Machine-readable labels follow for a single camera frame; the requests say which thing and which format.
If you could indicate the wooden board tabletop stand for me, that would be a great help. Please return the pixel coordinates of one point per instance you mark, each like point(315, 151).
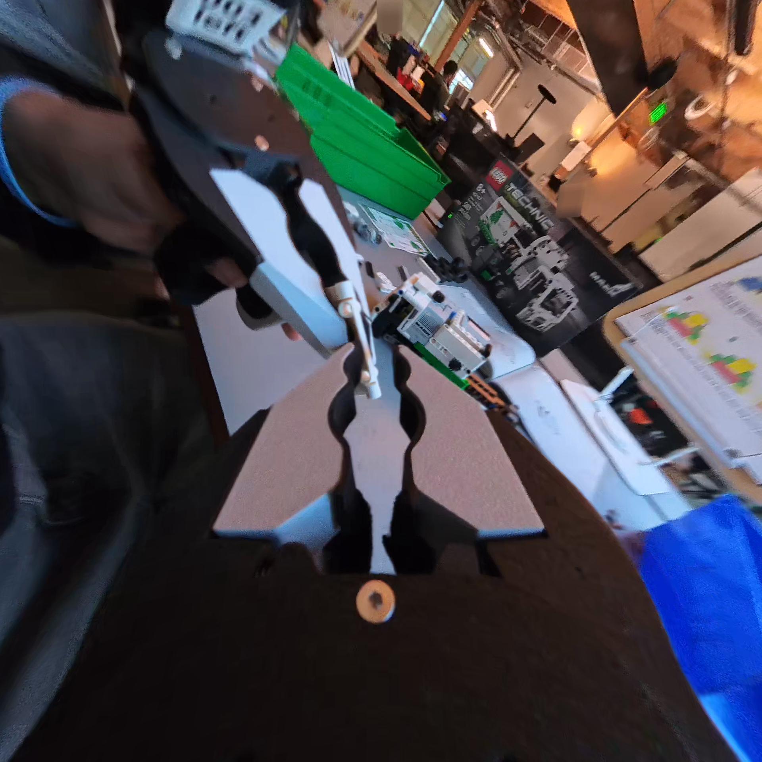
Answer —
point(619, 440)

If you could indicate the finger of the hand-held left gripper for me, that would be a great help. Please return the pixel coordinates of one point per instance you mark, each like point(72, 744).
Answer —
point(330, 220)
point(250, 208)

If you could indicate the green printed sticker sheet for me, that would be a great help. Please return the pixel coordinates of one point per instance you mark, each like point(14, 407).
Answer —
point(396, 232)

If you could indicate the black lego tyre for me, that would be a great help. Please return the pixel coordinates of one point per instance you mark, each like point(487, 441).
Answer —
point(437, 269)
point(457, 269)

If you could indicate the green plastic bin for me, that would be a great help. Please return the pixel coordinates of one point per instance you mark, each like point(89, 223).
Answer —
point(333, 89)
point(381, 172)

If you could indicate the green lit sign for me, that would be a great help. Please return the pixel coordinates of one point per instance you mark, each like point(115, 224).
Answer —
point(658, 112)

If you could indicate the white cabinet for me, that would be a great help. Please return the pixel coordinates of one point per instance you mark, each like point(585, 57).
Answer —
point(708, 232)
point(619, 202)

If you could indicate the blue plastic bin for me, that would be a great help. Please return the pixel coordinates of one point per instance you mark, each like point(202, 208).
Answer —
point(714, 595)

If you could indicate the person's left hand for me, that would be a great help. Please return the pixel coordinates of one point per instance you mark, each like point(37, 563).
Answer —
point(89, 166)

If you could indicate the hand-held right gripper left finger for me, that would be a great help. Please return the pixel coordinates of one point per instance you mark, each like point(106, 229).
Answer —
point(280, 464)

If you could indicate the small grey lego piece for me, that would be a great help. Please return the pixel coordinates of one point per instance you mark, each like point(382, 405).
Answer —
point(366, 232)

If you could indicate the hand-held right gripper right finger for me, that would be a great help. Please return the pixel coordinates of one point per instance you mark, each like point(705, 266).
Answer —
point(470, 470)

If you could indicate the wooden table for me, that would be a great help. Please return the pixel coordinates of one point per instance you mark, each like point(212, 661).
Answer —
point(387, 77)

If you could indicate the black pole stand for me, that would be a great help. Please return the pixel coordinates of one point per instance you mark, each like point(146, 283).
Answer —
point(545, 92)

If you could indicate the black lego set box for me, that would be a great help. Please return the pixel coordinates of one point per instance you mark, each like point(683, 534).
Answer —
point(536, 238)

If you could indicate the open instruction booklet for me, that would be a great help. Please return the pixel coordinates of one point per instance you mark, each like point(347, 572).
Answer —
point(512, 351)

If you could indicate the lego truck model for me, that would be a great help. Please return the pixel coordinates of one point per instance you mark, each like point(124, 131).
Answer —
point(428, 321)

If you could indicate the white lego connector piece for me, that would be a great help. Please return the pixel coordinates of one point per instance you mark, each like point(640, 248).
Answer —
point(363, 345)

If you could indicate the printed instruction sheet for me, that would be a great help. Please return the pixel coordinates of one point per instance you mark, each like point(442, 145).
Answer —
point(714, 357)

